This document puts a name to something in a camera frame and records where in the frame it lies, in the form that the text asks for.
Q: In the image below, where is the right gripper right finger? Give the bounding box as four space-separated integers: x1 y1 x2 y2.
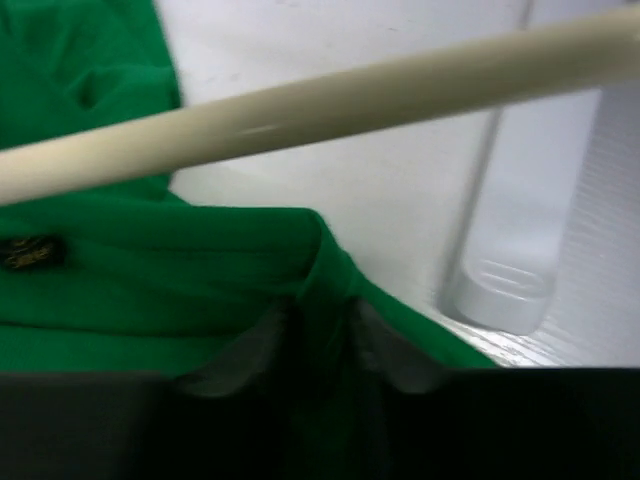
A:
349 299 450 395

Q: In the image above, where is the green t shirt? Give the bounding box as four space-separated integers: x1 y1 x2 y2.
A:
1 1 490 374

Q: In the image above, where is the cream wire hanger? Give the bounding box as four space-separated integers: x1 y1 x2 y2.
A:
1 4 639 205

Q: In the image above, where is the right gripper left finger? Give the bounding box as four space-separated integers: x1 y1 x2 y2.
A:
177 304 285 398

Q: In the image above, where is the silver white clothes rack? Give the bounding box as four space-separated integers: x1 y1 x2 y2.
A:
439 82 639 367

